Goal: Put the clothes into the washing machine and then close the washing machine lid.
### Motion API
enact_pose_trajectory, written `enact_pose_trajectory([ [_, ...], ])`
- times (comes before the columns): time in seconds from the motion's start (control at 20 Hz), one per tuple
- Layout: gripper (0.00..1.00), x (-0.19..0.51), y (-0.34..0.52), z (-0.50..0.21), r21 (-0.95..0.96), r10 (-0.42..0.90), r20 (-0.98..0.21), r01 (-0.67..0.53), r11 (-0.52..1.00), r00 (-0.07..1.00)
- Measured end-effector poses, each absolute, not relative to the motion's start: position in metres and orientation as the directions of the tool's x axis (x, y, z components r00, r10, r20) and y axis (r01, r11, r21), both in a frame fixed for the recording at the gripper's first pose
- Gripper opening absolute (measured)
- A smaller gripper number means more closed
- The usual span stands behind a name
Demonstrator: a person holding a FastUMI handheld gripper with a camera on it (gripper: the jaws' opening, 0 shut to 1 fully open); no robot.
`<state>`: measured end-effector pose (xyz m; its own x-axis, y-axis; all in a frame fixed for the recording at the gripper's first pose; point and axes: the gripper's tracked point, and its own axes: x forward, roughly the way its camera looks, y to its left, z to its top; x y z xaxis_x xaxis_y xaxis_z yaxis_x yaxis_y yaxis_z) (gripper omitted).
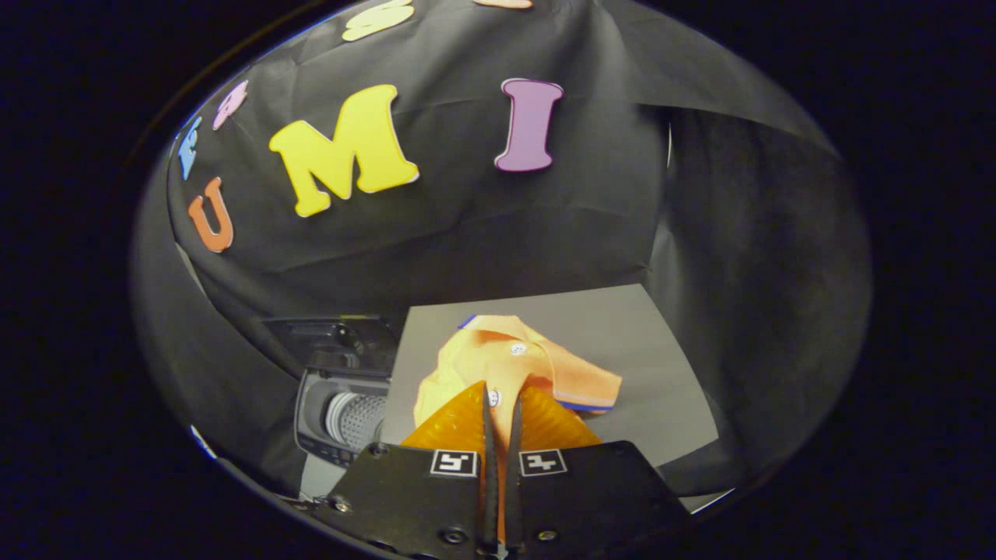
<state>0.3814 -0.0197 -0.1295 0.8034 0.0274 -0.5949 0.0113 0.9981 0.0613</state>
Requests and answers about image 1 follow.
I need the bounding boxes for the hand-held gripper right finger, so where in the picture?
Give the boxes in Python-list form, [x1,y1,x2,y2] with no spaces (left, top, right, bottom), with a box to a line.
[504,385,693,557]

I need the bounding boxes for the orange polo shirt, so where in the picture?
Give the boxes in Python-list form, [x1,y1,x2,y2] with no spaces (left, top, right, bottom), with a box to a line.
[412,313,623,545]

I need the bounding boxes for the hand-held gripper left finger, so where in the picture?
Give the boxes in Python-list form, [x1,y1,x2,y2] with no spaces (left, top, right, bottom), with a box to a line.
[311,381,499,560]

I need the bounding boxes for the grey cabinet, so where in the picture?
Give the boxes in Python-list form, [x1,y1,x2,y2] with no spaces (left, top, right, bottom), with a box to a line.
[380,284,721,467]

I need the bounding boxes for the small dark washing machine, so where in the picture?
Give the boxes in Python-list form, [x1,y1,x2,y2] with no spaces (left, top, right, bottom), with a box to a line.
[261,315,398,467]

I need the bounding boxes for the black backdrop cloth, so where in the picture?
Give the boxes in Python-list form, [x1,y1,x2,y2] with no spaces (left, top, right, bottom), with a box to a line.
[128,0,872,499]

